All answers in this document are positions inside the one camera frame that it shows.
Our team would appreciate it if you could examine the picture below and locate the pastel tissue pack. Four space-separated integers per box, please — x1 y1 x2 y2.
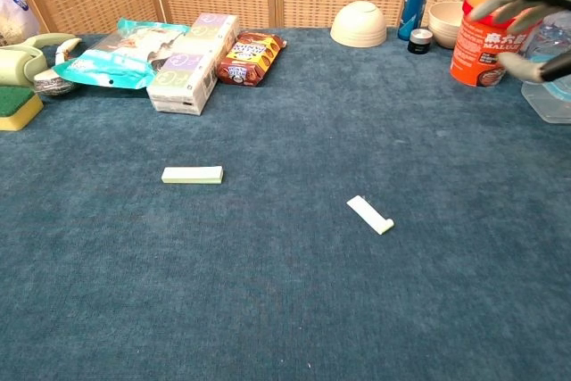
145 12 241 117

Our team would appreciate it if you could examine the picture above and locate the beige bowl upside down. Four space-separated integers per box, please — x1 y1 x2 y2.
329 0 388 49

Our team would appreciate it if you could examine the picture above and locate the teal clear snack bag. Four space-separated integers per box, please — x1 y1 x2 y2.
52 18 191 90

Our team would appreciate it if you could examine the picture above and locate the red lidded can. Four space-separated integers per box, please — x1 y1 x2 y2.
449 0 549 88

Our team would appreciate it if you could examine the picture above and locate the blue carpet table mat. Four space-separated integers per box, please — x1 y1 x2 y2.
0 26 571 381

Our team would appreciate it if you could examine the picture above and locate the small pale green stick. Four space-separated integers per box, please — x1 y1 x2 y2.
161 165 224 186

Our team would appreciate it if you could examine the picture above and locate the clear container blue lid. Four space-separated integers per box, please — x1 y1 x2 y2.
519 54 571 125

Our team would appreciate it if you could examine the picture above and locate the white food bag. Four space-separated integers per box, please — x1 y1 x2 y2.
0 0 41 47

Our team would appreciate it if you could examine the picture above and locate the white spoon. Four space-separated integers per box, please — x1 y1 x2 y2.
33 37 84 97

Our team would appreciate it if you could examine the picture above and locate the small black jar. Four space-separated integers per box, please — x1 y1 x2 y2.
407 28 434 55

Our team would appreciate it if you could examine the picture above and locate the brown cookie pack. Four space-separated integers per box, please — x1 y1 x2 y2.
215 31 287 87

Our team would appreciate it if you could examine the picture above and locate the pale green sticky note sheet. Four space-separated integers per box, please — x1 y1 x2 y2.
346 195 395 236

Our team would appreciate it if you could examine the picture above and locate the pale green lint roller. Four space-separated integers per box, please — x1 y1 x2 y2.
0 32 83 88

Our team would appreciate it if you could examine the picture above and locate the green yellow sponge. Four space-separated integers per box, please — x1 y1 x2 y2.
0 86 45 132

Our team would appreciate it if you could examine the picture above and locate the beige upright bowl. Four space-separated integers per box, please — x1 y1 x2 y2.
426 1 468 50

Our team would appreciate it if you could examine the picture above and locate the clear water bottle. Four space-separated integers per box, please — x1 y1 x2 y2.
521 8 571 61

